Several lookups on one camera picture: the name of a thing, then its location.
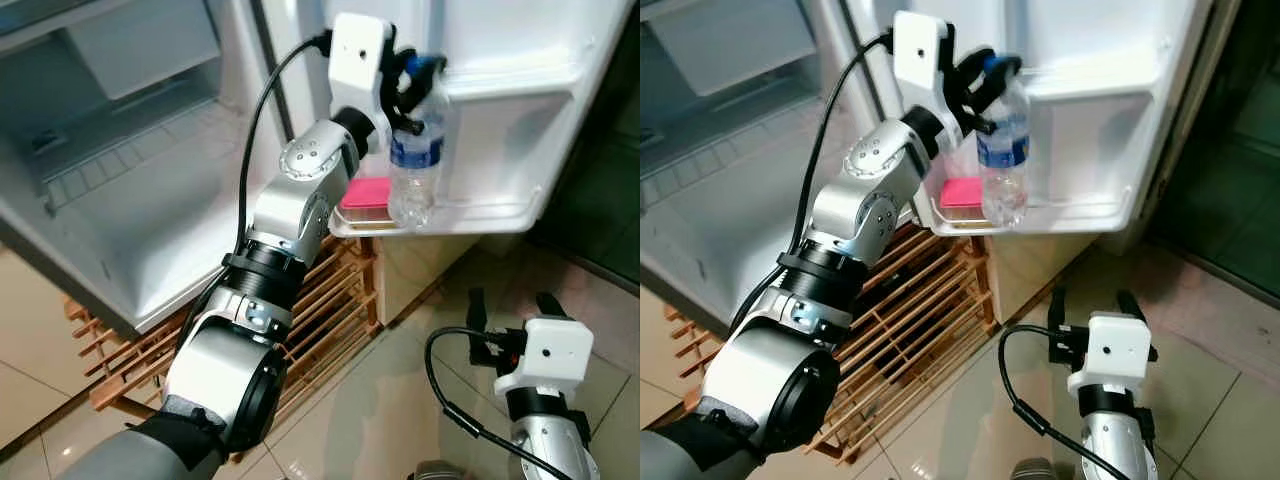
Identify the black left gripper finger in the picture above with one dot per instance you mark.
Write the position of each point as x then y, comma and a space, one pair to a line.
408, 115
420, 68
975, 115
985, 68

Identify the clear water bottle blue label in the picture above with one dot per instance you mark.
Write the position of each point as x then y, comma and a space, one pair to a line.
1003, 170
415, 170

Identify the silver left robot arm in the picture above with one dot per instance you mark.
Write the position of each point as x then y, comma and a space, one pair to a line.
295, 215
865, 215

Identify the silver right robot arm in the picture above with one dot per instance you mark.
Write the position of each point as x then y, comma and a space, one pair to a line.
545, 445
1115, 440

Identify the white fridge door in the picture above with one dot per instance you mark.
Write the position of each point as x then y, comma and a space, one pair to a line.
1100, 130
520, 130

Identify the white fridge body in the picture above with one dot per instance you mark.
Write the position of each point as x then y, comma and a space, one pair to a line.
140, 250
720, 240

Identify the white fridge shelf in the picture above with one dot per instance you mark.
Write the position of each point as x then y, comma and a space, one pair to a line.
140, 160
740, 140

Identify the translucent fridge drawer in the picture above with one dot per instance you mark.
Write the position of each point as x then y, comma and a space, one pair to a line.
735, 40
140, 45

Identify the pink lidded food box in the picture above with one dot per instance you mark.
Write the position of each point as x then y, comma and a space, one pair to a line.
365, 193
962, 192

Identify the wooden slatted rack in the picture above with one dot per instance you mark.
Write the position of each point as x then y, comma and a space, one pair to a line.
920, 300
330, 300

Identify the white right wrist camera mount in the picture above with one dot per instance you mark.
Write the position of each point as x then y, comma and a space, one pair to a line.
550, 355
1115, 352

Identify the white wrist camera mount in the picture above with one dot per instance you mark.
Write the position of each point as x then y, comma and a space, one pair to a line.
1115, 352
550, 355
920, 52
358, 55

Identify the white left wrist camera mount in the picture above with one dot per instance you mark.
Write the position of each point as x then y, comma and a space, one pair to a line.
358, 55
920, 52

